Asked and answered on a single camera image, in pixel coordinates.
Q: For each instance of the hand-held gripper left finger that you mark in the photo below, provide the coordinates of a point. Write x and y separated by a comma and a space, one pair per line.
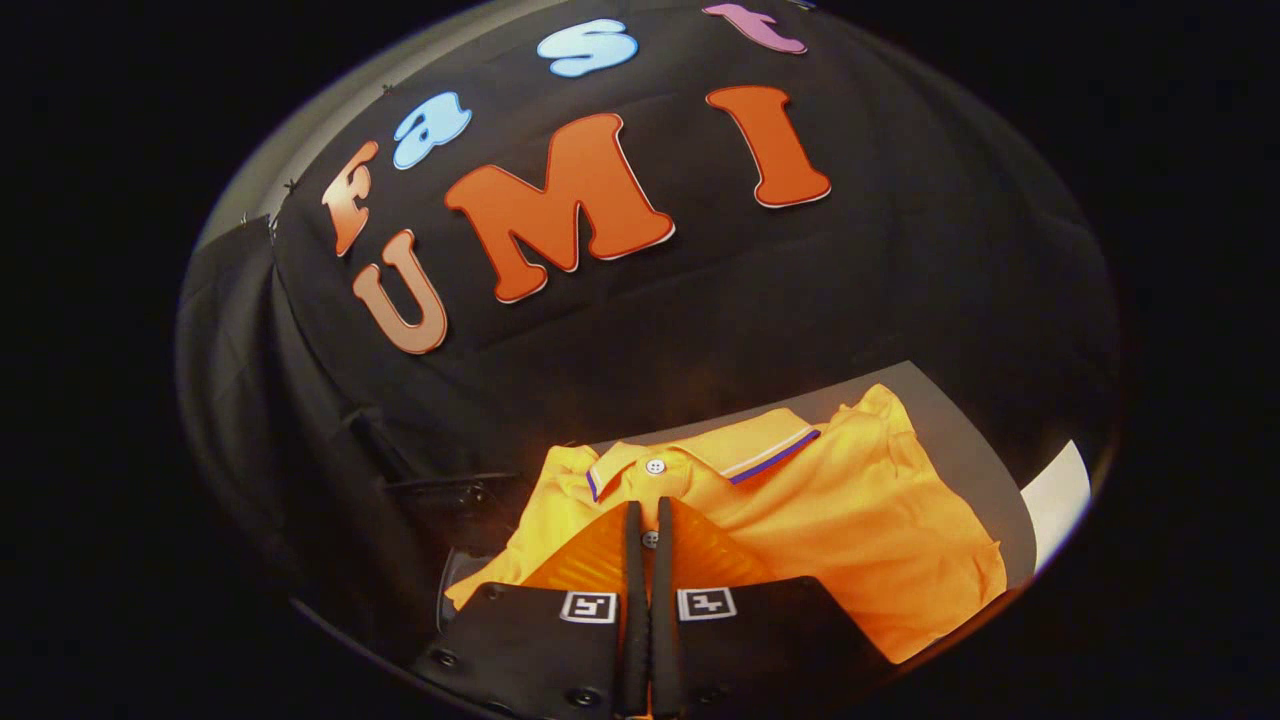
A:
634, 640

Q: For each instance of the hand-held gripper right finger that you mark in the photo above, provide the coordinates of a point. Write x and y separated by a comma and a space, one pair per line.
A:
665, 650

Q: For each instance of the grey washing machine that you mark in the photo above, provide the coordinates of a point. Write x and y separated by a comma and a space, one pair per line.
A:
455, 585

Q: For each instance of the yellow polo shirt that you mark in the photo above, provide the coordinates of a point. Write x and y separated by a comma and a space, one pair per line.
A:
860, 530

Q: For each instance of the black backdrop cloth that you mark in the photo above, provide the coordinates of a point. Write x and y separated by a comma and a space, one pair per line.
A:
800, 290

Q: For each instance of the white board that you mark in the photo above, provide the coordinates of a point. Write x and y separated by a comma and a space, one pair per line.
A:
1055, 500

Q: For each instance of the plain black side curtain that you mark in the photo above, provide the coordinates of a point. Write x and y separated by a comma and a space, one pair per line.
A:
250, 400

